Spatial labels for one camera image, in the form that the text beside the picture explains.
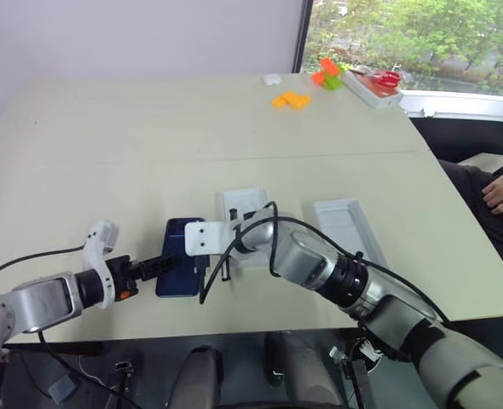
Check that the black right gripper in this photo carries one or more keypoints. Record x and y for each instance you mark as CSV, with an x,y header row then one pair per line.
x,y
202,262

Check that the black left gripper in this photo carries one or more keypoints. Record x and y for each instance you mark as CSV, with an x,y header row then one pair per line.
x,y
123,277

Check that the dark blue smartphone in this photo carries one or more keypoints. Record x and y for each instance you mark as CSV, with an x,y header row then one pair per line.
x,y
179,281

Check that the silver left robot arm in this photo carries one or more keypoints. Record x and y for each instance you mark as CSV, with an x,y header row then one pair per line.
x,y
42,302

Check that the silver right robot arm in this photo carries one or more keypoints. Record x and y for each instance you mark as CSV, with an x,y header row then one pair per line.
x,y
311,260

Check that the white phone box base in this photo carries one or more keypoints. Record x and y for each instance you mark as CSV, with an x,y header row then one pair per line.
x,y
245,200

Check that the white phone box lid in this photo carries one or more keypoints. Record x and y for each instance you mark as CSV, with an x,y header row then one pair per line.
x,y
345,226

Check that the small grey box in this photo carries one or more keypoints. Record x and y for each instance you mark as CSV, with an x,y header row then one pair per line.
x,y
61,389

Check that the dark grey rounded shape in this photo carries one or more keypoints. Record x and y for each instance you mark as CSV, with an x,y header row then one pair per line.
x,y
202,379

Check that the black stand with clip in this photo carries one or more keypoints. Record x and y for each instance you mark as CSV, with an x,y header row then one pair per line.
x,y
123,383

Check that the silver metal clamp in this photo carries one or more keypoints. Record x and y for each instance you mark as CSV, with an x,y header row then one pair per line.
x,y
337,355

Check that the yellow toy brick cluster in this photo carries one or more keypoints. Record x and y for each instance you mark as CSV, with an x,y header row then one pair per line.
x,y
292,100

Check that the white earbuds case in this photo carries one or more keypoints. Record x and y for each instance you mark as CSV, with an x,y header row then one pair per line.
x,y
271,79

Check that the black metal bar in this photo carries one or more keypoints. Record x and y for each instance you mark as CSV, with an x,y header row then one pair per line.
x,y
359,385

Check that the small orange toy brick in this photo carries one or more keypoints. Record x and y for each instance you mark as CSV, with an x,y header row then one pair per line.
x,y
318,78

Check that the orange and green toy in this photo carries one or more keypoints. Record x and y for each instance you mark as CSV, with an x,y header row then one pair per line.
x,y
334,82

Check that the white rectangular tray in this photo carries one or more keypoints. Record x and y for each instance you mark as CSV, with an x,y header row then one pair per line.
x,y
373,97

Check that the bystander black trouser leg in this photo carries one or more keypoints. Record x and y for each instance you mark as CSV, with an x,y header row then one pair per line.
x,y
469,183

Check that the white window sill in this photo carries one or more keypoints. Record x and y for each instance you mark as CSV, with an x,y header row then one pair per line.
x,y
460,104

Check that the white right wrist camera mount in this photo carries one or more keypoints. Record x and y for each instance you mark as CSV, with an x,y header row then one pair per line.
x,y
213,238

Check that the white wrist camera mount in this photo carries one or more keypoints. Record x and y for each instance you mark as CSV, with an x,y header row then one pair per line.
x,y
96,260
213,238

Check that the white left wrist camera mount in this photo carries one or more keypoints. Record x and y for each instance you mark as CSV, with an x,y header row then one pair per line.
x,y
96,260

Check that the black window frame post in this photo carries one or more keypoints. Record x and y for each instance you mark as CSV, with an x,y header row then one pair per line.
x,y
302,34

